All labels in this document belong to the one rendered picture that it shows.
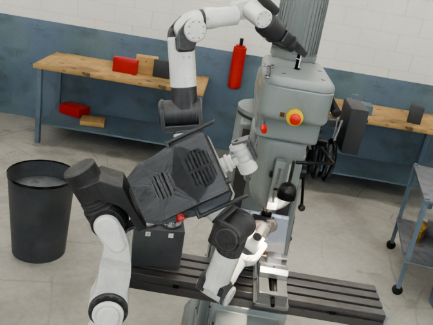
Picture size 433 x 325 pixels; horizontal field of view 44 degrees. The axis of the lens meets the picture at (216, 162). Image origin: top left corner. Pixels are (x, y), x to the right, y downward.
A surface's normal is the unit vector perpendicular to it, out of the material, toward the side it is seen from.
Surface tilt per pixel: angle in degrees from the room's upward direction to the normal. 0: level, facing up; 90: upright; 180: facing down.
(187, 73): 80
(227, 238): 89
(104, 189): 90
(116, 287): 90
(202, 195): 65
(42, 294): 0
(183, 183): 74
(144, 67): 90
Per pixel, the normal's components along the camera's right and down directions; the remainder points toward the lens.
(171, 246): 0.12, 0.38
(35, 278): 0.15, -0.92
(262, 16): 0.42, 0.54
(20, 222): -0.40, 0.34
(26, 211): -0.18, 0.40
